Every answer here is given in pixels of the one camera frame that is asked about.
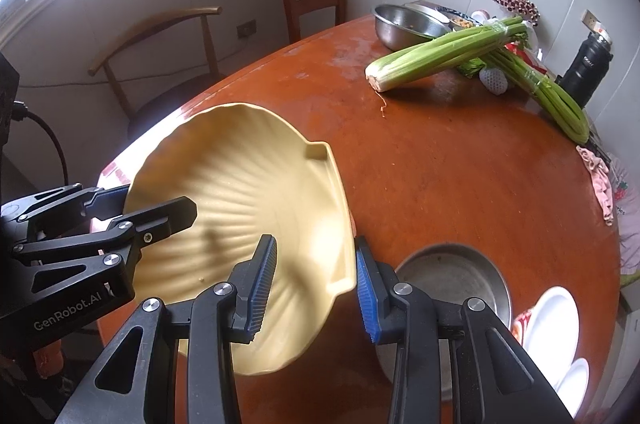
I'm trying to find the light wooden armchair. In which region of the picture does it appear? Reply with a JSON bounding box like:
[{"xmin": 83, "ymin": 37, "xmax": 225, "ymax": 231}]
[{"xmin": 88, "ymin": 6, "xmax": 228, "ymax": 140}]

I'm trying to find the thick celery bunch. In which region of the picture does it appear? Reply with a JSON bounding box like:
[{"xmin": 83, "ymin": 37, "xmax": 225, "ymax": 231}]
[{"xmin": 365, "ymin": 16, "xmax": 526, "ymax": 94}]

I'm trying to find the black thermos flask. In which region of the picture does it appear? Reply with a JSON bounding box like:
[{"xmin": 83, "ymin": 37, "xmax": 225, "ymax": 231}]
[{"xmin": 556, "ymin": 29, "xmax": 613, "ymax": 110}]

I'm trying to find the patterned bowl with food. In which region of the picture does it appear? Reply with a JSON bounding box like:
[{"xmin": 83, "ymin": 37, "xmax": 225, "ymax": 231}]
[{"xmin": 437, "ymin": 5, "xmax": 478, "ymax": 31}]

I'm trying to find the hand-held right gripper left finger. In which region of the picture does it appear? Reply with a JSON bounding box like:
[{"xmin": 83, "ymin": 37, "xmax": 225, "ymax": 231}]
[{"xmin": 54, "ymin": 234, "xmax": 278, "ymax": 424}]

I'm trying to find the round steel plate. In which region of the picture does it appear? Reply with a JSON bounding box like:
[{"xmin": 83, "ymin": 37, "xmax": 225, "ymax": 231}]
[{"xmin": 375, "ymin": 243, "xmax": 513, "ymax": 400}]

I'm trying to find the pink ruffled cloth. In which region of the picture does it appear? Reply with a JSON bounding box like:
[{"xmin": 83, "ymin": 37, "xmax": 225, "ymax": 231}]
[{"xmin": 576, "ymin": 145, "xmax": 616, "ymax": 226}]

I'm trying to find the plain white bowl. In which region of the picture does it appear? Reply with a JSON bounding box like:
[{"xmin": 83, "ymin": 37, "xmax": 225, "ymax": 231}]
[{"xmin": 552, "ymin": 358, "xmax": 591, "ymax": 415}]

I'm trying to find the fruit in white foam net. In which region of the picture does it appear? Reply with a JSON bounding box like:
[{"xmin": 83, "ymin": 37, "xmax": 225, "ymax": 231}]
[{"xmin": 479, "ymin": 66, "xmax": 510, "ymax": 96}]

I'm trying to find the dried lotus pod decoration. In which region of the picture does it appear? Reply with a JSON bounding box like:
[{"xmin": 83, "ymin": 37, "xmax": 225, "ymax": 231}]
[{"xmin": 491, "ymin": 0, "xmax": 541, "ymax": 24}]

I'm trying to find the white bowl with red print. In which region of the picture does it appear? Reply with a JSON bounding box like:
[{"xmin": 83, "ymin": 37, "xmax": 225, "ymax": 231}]
[{"xmin": 511, "ymin": 286, "xmax": 581, "ymax": 372}]

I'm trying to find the long thin celery bunch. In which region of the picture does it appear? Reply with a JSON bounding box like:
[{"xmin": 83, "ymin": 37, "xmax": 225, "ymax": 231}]
[{"xmin": 480, "ymin": 29, "xmax": 592, "ymax": 145}]

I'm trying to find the flat steel tray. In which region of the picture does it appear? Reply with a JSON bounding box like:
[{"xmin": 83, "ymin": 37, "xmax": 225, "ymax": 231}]
[{"xmin": 404, "ymin": 0, "xmax": 453, "ymax": 22}]

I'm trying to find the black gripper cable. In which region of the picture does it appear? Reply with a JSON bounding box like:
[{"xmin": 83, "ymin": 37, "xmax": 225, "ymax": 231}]
[{"xmin": 15, "ymin": 101, "xmax": 68, "ymax": 187}]

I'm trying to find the red snack packet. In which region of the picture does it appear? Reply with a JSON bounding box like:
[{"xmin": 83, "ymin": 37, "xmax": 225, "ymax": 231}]
[{"xmin": 502, "ymin": 41, "xmax": 548, "ymax": 77}]

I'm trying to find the green leafy vegetable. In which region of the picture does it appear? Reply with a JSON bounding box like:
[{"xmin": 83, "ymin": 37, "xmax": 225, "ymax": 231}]
[{"xmin": 456, "ymin": 55, "xmax": 488, "ymax": 79}]

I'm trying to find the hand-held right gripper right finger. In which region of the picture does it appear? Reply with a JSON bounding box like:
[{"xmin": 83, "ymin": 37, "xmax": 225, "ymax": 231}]
[{"xmin": 354, "ymin": 235, "xmax": 576, "ymax": 424}]

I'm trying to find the deep steel bowl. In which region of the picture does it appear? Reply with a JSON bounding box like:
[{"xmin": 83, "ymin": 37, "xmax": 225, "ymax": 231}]
[{"xmin": 372, "ymin": 4, "xmax": 451, "ymax": 51}]

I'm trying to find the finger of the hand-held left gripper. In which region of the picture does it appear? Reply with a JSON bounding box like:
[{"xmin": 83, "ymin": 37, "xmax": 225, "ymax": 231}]
[
  {"xmin": 0, "ymin": 184, "xmax": 131, "ymax": 236},
  {"xmin": 12, "ymin": 196, "xmax": 197, "ymax": 279}
]

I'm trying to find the pale strawberry print garment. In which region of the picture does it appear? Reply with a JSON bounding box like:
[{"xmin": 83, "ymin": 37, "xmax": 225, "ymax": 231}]
[{"xmin": 607, "ymin": 156, "xmax": 640, "ymax": 290}]

